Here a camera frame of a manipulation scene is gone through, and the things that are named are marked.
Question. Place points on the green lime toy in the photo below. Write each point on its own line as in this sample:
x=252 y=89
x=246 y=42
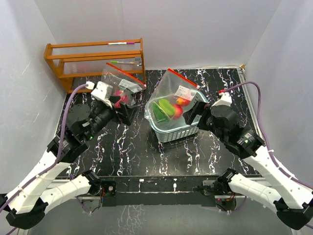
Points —
x=167 y=107

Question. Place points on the red orange pepper toy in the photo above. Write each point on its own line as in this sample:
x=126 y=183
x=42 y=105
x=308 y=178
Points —
x=182 y=101

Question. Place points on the orange wooden shelf rack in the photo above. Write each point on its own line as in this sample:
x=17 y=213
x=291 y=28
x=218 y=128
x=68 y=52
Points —
x=75 y=60

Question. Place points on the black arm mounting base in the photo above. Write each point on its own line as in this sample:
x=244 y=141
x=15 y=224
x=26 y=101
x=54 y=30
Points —
x=165 y=190

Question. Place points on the green yellow marker pen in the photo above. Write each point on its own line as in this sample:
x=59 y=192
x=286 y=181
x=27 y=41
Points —
x=122 y=62

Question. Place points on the watermelon slice toy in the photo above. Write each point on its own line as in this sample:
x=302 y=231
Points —
x=159 y=114

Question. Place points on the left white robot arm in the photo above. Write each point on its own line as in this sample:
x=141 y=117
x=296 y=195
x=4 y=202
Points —
x=31 y=200

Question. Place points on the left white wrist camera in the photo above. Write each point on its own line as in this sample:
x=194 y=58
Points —
x=102 y=92

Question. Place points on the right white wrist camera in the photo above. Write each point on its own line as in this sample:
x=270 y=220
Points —
x=224 y=98

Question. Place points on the red green dragon fruit toy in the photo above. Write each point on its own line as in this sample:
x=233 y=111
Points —
x=123 y=98

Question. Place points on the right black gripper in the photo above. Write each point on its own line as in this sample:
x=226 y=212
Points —
x=190 y=115

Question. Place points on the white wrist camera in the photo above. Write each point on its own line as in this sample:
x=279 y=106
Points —
x=224 y=98
x=102 y=92

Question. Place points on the clear orange zip top bag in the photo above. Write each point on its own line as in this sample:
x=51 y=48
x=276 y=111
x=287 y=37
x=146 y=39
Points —
x=121 y=80

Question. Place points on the light blue plastic basket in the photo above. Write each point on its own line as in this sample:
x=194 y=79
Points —
x=170 y=130

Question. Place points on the white pink marker pen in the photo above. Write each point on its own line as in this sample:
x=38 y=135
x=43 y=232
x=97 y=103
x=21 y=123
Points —
x=121 y=43

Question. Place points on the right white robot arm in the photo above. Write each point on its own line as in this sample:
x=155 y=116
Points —
x=292 y=202

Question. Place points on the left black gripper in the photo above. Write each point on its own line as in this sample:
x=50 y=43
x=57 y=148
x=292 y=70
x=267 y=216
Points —
x=126 y=116

